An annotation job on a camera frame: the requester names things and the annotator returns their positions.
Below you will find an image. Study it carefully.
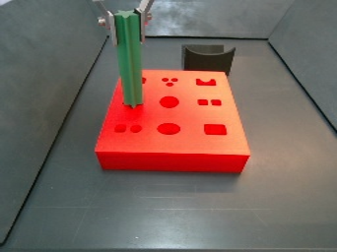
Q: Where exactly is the red shape-sorting block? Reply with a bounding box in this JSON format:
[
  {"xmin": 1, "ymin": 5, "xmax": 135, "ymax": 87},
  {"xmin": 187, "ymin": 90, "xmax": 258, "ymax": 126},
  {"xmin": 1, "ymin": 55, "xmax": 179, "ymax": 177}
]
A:
[{"xmin": 95, "ymin": 70, "xmax": 250, "ymax": 173}]

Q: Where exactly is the green star-shaped peg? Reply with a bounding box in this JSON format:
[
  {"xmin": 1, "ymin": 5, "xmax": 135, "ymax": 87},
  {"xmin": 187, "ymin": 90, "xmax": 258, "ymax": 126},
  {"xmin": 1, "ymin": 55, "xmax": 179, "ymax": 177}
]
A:
[{"xmin": 115, "ymin": 10, "xmax": 143, "ymax": 107}]

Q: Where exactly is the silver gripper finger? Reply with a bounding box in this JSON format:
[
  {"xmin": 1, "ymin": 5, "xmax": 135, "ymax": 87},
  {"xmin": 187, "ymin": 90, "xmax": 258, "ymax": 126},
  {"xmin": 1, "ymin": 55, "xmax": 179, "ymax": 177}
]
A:
[
  {"xmin": 134, "ymin": 0, "xmax": 154, "ymax": 41},
  {"xmin": 92, "ymin": 0, "xmax": 118, "ymax": 45}
]

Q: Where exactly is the dark grey curved holder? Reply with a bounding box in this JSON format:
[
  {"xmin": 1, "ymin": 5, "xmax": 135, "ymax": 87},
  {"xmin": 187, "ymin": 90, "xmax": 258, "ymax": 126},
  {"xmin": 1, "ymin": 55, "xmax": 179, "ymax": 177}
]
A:
[{"xmin": 182, "ymin": 44, "xmax": 235, "ymax": 75}]

